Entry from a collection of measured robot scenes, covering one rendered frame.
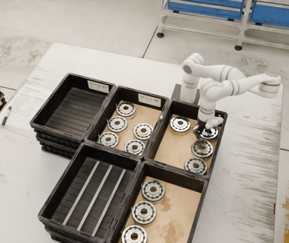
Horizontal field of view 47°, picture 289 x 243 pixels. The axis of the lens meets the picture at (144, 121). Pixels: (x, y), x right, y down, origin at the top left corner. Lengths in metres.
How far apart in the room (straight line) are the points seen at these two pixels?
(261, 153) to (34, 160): 1.20
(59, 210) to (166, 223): 0.47
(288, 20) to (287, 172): 1.44
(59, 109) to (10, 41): 2.16
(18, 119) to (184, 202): 1.09
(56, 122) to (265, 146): 1.12
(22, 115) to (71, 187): 0.68
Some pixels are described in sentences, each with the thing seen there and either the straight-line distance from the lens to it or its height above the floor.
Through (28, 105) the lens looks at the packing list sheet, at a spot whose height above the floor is 0.70.
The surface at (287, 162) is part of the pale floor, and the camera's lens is 2.78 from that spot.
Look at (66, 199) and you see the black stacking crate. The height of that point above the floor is 0.83.
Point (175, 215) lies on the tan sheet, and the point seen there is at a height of 0.83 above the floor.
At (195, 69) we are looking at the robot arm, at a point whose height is 1.02.
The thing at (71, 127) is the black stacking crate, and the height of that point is 0.83.
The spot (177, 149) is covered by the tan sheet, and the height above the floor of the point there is 0.83.
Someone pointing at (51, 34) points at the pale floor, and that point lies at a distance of 3.90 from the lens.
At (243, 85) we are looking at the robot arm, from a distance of 1.51.
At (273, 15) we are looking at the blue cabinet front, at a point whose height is 0.42.
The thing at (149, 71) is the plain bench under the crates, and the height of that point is 0.70.
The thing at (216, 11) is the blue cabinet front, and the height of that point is 0.37.
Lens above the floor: 2.17
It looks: 50 degrees down
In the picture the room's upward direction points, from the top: 2 degrees counter-clockwise
